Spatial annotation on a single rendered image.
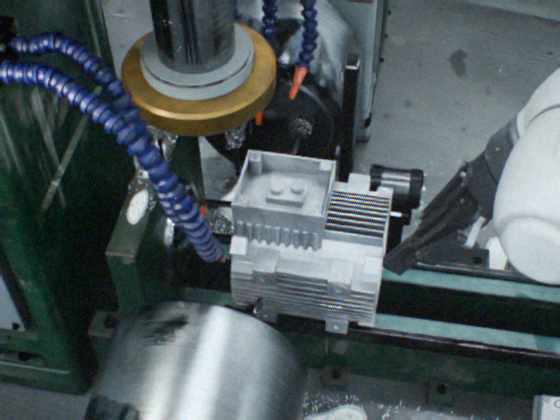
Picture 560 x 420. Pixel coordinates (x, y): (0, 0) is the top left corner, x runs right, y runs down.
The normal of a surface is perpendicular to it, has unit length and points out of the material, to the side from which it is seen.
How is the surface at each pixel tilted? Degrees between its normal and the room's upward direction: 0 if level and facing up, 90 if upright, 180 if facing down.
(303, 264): 0
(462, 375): 90
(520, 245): 87
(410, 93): 0
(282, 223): 90
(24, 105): 90
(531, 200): 37
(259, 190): 0
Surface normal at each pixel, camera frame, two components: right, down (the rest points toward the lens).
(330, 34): 0.56, -0.44
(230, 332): 0.33, -0.55
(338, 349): -0.18, 0.76
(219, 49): 0.62, 0.59
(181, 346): -0.04, -0.64
